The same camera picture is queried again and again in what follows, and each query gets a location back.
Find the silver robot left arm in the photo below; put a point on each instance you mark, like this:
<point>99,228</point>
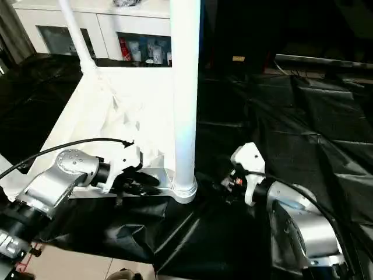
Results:
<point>52,181</point>

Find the shiny silver ornament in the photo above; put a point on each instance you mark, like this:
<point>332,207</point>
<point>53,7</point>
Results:
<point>127,3</point>

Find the white plastic table top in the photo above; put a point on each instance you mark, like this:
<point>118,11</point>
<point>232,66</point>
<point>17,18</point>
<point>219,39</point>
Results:
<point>99,122</point>

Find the black mat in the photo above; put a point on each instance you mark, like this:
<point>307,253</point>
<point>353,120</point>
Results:
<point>280,128</point>

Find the grey metal rack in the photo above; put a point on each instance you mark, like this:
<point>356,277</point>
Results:
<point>11,29</point>

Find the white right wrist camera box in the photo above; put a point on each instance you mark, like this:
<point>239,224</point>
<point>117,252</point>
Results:
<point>249,166</point>

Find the white plastic table leg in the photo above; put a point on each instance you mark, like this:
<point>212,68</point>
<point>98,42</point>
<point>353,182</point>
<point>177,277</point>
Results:
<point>76,29</point>
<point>185,87</point>

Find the black robot left foot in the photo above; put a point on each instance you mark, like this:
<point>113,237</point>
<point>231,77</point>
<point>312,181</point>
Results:
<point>125,275</point>

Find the small yellow label tag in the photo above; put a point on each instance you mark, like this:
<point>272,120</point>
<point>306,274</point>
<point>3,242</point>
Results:
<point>238,59</point>

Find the white glass-door cabinet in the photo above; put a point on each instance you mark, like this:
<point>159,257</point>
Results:
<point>116,29</point>

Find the dark grey bar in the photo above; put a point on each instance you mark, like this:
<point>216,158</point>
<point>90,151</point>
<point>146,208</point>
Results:
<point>326,60</point>

